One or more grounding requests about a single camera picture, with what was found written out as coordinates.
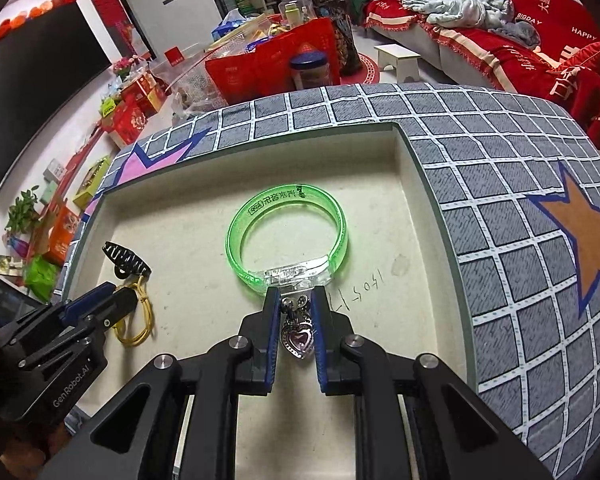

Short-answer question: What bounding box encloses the pink flower bouquet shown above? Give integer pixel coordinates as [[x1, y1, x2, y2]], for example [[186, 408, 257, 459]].
[[111, 57, 148, 78]]

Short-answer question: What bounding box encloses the green gift box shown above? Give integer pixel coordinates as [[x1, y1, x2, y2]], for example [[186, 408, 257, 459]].
[[72, 157, 112, 208]]

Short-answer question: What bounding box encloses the shallow beige tray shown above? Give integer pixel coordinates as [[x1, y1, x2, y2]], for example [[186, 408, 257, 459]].
[[60, 121, 481, 480]]

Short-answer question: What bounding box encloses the row of colourful balls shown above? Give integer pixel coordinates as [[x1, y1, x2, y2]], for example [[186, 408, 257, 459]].
[[0, 0, 71, 51]]

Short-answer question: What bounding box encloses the clear plastic box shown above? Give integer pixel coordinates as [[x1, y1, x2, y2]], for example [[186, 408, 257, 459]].
[[150, 45, 231, 108]]

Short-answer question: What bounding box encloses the person's left forearm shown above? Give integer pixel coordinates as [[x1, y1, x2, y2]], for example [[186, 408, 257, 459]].
[[0, 400, 71, 480]]

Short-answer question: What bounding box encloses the small white stool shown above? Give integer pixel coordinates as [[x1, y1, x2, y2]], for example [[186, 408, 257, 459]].
[[373, 44, 421, 83]]

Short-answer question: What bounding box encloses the jar with blue lid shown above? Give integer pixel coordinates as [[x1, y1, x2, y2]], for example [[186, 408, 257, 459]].
[[290, 52, 328, 92]]

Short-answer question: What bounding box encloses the clear plastic canister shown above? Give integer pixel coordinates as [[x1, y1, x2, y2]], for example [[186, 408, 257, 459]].
[[278, 0, 321, 28]]

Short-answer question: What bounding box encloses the red shopping bag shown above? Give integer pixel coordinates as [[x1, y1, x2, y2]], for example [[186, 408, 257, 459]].
[[205, 17, 341, 108]]

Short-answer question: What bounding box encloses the sofa with red cover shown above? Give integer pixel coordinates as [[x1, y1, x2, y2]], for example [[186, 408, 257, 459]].
[[362, 0, 600, 151]]

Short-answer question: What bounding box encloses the yellow hair tie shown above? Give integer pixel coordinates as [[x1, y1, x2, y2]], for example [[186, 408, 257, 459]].
[[111, 280, 156, 346]]

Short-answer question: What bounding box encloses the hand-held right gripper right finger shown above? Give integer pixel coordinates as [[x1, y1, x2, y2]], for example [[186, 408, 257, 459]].
[[310, 285, 556, 480]]

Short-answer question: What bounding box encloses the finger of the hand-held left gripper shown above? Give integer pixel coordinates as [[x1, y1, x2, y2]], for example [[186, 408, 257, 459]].
[[55, 281, 117, 322], [87, 287, 140, 332]]

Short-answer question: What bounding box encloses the grey checked star tablecloth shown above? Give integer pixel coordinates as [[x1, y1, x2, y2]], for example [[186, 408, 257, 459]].
[[82, 82, 600, 480]]

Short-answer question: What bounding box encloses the green potted plant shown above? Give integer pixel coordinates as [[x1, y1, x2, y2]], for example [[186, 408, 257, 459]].
[[5, 187, 41, 233]]

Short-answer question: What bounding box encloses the orange cardboard box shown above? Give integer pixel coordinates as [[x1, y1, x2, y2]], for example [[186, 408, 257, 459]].
[[40, 205, 81, 266]]

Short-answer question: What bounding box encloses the pink heart pendant charm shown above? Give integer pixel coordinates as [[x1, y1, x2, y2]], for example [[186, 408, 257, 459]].
[[279, 294, 317, 361]]

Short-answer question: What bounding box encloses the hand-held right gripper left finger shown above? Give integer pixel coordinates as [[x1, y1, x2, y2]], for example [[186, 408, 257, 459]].
[[40, 287, 283, 480]]

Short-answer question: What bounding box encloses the grey blanket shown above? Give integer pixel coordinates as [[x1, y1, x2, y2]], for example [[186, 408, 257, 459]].
[[490, 20, 542, 52]]

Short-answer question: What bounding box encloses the large black television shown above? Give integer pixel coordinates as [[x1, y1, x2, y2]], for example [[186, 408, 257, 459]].
[[0, 0, 116, 191]]

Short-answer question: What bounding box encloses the round red rug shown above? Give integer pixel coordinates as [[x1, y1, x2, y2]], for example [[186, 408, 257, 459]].
[[340, 52, 381, 86]]

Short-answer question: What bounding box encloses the green plastic bag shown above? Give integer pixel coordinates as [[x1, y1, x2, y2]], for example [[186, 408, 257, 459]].
[[22, 255, 58, 303]]

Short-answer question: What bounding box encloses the black hair claw clip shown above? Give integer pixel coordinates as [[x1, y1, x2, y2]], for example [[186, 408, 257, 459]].
[[102, 241, 152, 281]]

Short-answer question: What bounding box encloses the stack of red gift boxes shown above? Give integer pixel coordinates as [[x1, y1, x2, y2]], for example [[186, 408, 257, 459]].
[[102, 70, 171, 148]]

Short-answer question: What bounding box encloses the pile of grey clothes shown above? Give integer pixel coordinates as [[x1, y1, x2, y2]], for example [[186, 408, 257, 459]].
[[401, 0, 516, 31]]

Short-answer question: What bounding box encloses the blue tissue box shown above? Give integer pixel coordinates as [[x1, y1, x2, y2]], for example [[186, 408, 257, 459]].
[[212, 10, 253, 41]]

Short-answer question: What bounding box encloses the green translucent bracelet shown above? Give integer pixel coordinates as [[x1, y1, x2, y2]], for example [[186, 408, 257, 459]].
[[226, 184, 349, 295]]

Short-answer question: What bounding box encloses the patterned tote bag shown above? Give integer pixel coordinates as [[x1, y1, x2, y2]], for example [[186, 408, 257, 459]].
[[320, 0, 361, 76]]

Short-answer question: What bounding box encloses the dark laptop screen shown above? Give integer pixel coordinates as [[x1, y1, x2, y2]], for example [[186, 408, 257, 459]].
[[0, 267, 43, 333]]

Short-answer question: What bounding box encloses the red satin cushion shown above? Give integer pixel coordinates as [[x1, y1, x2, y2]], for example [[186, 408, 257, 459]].
[[562, 40, 600, 71]]

